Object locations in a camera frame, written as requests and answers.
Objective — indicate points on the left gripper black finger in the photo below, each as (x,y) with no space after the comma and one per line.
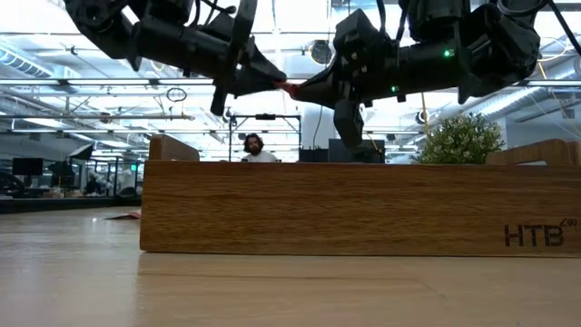
(263,72)
(249,89)

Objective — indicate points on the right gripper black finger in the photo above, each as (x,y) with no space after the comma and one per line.
(324,84)
(322,99)

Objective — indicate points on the wooden tea organizer box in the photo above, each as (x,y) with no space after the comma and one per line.
(318,209)

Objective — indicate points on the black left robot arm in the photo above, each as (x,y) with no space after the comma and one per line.
(154,43)

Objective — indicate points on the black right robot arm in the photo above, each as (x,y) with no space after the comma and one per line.
(499,45)

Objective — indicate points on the round black ceiling device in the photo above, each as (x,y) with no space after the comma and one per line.
(321,52)

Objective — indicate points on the person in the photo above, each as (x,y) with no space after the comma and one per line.
(256,145)

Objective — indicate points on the small black box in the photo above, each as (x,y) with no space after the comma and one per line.
(313,155)

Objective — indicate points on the small round black device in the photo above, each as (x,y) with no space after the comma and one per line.
(422,117)

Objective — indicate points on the green potted plant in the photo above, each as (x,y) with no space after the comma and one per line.
(458,141)

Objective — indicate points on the black background monitor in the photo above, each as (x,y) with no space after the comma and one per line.
(27,166)

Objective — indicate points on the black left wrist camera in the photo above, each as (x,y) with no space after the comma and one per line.
(211,32)

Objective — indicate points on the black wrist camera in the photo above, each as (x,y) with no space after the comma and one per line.
(211,32)
(358,36)

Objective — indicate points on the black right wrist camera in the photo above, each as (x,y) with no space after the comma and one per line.
(358,36)

